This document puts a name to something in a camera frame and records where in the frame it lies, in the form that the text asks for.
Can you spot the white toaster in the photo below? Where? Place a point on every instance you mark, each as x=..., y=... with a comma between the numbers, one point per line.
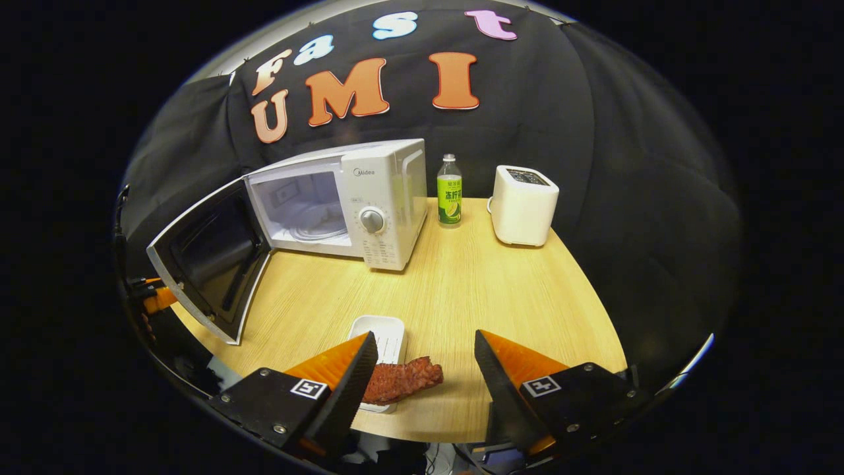
x=521, y=211

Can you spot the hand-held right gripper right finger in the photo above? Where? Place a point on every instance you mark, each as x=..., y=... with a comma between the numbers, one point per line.
x=499, y=396

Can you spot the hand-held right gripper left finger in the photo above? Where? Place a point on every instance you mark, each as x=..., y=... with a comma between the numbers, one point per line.
x=353, y=396

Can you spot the white microwave oven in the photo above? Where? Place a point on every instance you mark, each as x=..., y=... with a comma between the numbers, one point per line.
x=389, y=198

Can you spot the white plastic tray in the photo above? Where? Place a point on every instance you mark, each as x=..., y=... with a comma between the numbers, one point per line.
x=386, y=333

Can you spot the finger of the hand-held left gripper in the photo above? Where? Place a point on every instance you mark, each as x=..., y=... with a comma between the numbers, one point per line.
x=161, y=300

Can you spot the green label drink bottle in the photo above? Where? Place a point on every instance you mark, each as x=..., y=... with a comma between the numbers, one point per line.
x=450, y=198

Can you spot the red meat slice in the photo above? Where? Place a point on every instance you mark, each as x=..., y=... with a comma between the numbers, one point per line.
x=405, y=379

